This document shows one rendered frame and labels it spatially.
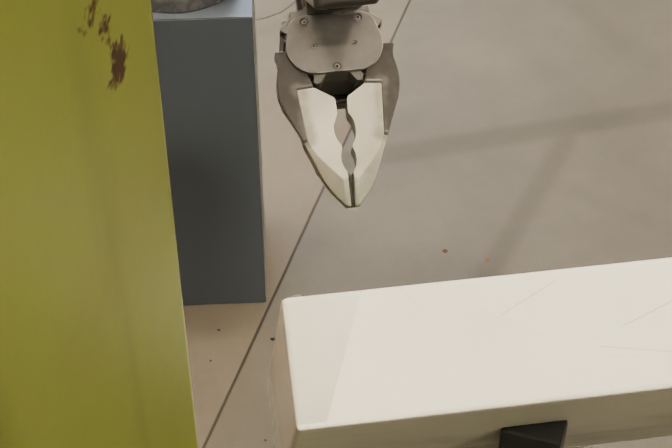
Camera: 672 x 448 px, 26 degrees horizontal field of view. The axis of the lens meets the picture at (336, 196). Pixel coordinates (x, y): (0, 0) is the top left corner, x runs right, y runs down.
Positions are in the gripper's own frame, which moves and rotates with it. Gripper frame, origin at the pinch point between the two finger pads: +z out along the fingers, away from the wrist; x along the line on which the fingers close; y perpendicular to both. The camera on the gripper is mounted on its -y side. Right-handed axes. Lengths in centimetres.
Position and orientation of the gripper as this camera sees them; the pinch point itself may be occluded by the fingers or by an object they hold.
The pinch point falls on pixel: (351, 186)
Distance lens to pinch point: 104.8
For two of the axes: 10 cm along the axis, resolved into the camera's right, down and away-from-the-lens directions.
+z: 1.2, 9.5, -2.8
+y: -0.7, 2.9, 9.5
